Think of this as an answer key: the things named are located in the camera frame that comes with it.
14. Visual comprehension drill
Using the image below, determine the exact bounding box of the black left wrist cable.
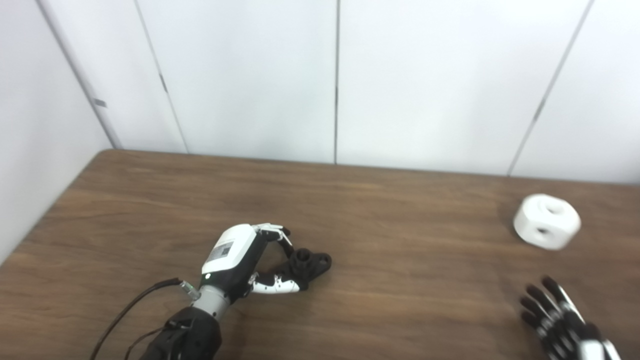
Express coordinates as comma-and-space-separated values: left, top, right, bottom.
90, 278, 201, 360

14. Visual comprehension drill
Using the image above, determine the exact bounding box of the black flanged holder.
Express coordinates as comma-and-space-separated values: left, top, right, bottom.
280, 247, 333, 292

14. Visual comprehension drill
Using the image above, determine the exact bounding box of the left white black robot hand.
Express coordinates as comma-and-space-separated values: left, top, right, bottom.
200, 223, 301, 303

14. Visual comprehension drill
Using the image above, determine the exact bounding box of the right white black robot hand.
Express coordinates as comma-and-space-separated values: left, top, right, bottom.
520, 276, 623, 360

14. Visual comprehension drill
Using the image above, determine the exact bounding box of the round white plastic piece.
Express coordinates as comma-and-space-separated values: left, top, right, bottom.
513, 193, 582, 251

